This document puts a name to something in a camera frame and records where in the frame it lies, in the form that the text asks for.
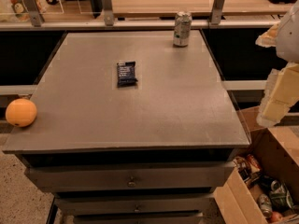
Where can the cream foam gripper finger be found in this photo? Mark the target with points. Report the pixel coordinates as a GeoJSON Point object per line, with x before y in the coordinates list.
{"type": "Point", "coordinates": [281, 92]}

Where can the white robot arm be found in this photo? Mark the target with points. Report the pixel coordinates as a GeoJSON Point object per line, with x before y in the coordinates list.
{"type": "Point", "coordinates": [287, 46]}

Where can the cream foam upper finger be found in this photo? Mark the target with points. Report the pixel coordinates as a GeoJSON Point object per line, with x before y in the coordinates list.
{"type": "Point", "coordinates": [268, 38]}

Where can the cardboard box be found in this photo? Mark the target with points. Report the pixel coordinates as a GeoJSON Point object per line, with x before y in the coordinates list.
{"type": "Point", "coordinates": [277, 150]}

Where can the red snack packet in box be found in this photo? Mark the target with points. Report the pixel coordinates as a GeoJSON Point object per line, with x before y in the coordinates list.
{"type": "Point", "coordinates": [255, 166]}

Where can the green can in box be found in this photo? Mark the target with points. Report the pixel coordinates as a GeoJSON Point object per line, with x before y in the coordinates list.
{"type": "Point", "coordinates": [280, 196]}

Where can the silver can in box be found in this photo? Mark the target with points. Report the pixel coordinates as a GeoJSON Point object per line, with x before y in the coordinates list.
{"type": "Point", "coordinates": [265, 205]}

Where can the white green soda can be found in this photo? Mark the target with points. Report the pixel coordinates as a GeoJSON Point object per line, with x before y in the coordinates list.
{"type": "Point", "coordinates": [183, 22]}

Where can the red apple in box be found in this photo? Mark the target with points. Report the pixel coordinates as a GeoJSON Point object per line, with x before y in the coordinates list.
{"type": "Point", "coordinates": [276, 217]}

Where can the grey drawer cabinet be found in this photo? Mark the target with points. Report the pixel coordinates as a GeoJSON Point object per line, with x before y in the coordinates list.
{"type": "Point", "coordinates": [177, 112]}

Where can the dark blue snack bar wrapper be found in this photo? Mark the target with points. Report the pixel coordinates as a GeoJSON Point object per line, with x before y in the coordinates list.
{"type": "Point", "coordinates": [126, 74]}

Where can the top grey drawer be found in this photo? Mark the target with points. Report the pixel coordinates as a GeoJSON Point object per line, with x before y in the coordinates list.
{"type": "Point", "coordinates": [138, 176]}

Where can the grey drawer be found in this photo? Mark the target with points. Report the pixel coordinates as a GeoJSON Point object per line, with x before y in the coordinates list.
{"type": "Point", "coordinates": [134, 204]}
{"type": "Point", "coordinates": [138, 176]}

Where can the wooden desk top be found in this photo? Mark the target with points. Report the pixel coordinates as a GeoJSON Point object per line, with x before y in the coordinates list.
{"type": "Point", "coordinates": [156, 8]}

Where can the orange fruit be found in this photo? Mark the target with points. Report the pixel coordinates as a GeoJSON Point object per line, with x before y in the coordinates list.
{"type": "Point", "coordinates": [21, 112]}

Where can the colourful packet behind glass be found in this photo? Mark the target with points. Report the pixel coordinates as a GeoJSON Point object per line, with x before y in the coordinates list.
{"type": "Point", "coordinates": [13, 11]}

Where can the right metal bracket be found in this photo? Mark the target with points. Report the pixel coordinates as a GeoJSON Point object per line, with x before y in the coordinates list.
{"type": "Point", "coordinates": [216, 12]}

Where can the metal bracket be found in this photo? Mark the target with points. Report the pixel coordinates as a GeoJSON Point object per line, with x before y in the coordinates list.
{"type": "Point", "coordinates": [216, 12]}
{"type": "Point", "coordinates": [108, 12]}
{"type": "Point", "coordinates": [34, 12]}

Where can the middle metal bracket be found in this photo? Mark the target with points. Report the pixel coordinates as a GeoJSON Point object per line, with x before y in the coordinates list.
{"type": "Point", "coordinates": [108, 12]}

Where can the left metal bracket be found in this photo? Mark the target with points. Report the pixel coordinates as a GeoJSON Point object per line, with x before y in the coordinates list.
{"type": "Point", "coordinates": [34, 12]}

